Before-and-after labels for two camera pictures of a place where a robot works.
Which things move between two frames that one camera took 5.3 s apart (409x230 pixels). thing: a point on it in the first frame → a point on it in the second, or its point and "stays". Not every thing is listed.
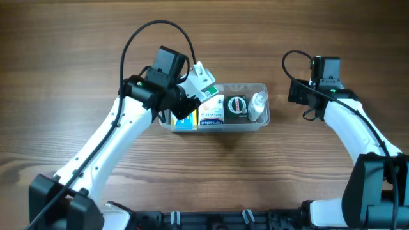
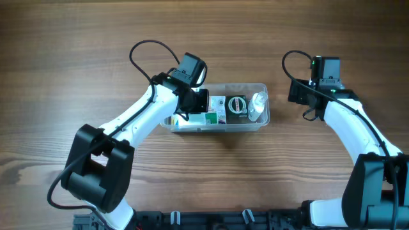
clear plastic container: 236,107 stays
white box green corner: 207,92 → 204,118
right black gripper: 296,92 stays
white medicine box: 211,111 stays
